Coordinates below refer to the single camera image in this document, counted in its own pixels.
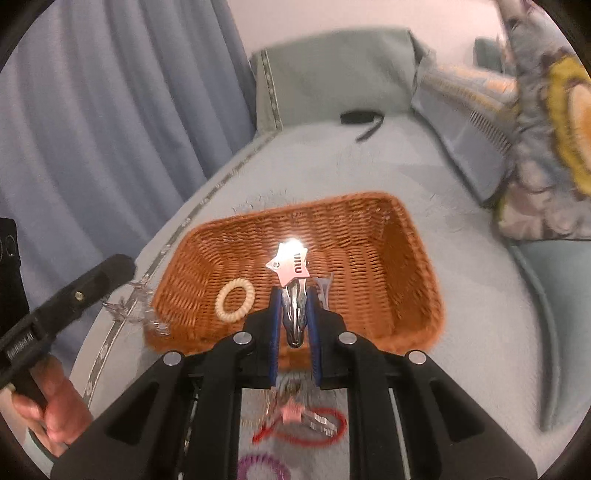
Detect striped blue pillow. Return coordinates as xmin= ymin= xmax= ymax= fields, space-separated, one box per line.
xmin=412 ymin=60 xmax=518 ymax=207

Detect orange wicker basket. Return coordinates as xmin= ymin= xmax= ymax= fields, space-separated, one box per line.
xmin=144 ymin=192 xmax=444 ymax=355

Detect red hair tie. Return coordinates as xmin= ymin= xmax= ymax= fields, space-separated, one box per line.
xmin=251 ymin=406 xmax=349 ymax=447

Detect purple spiral hair tie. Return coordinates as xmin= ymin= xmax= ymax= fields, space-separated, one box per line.
xmin=236 ymin=453 xmax=293 ymax=480

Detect teal sofa cover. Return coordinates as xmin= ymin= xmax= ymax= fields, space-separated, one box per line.
xmin=68 ymin=27 xmax=583 ymax=476

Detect cream spiral hair tie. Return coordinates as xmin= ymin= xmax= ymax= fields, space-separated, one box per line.
xmin=214 ymin=277 xmax=257 ymax=322

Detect teal cushion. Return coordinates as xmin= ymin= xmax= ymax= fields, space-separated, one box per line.
xmin=506 ymin=240 xmax=590 ymax=430

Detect floral sunflower pillow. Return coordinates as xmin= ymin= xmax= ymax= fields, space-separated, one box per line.
xmin=497 ymin=1 xmax=590 ymax=241

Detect left hand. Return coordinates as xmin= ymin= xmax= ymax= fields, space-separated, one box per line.
xmin=11 ymin=355 xmax=93 ymax=457

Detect star hair clip silver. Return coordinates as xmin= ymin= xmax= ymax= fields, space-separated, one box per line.
xmin=266 ymin=238 xmax=311 ymax=348

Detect blue curtain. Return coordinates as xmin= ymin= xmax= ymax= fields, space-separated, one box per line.
xmin=1 ymin=1 xmax=256 ymax=306

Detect black strap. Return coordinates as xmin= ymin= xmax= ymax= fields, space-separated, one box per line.
xmin=339 ymin=109 xmax=386 ymax=143

